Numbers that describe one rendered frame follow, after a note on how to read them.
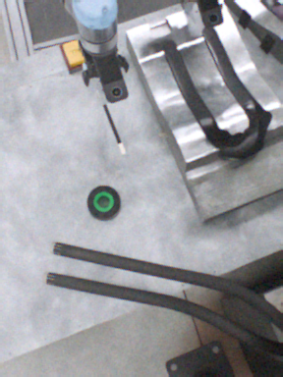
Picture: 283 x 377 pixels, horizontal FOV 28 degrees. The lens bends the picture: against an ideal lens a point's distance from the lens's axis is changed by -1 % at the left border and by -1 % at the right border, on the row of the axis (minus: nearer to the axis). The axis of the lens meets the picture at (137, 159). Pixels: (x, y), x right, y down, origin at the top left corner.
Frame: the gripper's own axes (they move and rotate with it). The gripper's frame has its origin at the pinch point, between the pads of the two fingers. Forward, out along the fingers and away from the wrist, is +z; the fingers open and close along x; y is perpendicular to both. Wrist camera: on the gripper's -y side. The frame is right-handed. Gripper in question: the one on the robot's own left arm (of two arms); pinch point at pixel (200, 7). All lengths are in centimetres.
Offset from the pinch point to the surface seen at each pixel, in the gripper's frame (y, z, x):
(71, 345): -75, 74, 79
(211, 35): -6.5, 4.8, -0.4
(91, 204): -35, 0, 42
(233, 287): -63, -10, 19
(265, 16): -5.8, 9.6, -16.0
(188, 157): -33.2, -6.5, 17.0
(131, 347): -84, 75, 59
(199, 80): -16.2, 2.4, 6.9
